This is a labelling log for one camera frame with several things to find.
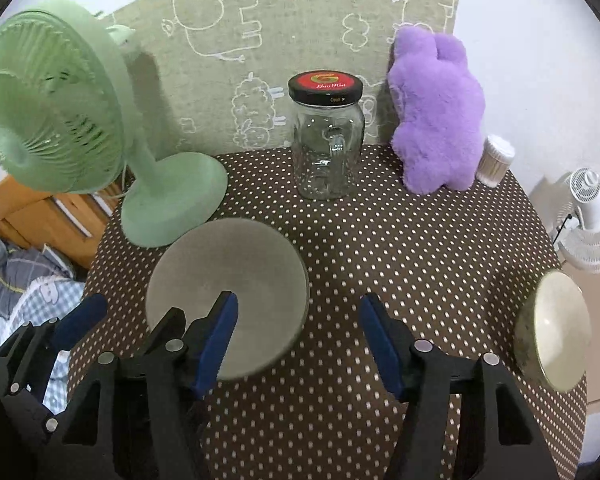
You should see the large grey bowl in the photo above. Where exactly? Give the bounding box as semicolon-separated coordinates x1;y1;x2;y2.
145;218;309;380

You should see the blue checkered bedding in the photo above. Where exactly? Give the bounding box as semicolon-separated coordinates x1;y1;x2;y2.
0;221;89;416

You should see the orange wooden chair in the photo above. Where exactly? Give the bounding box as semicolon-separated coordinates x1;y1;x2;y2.
0;176;122;269

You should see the cream floral bowl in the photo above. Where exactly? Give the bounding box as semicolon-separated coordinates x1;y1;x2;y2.
514;270;592;392

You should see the white floor fan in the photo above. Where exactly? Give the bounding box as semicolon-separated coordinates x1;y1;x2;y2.
550;166;600;274

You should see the green desk fan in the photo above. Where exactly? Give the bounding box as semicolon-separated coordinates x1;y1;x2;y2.
0;0;228;247

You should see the cotton swab container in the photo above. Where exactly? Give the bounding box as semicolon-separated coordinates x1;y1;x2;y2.
476;134;516;188

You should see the glass jar black lid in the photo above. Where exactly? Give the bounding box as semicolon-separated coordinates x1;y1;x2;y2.
288;70;365;200

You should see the purple plush toy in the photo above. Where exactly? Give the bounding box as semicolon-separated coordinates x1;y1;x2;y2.
387;26;486;195

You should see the green fan power cable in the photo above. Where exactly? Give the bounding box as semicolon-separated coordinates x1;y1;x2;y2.
113;161;134;198

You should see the green cartoon wall cloth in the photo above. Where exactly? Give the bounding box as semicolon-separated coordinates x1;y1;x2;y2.
106;0;458;155

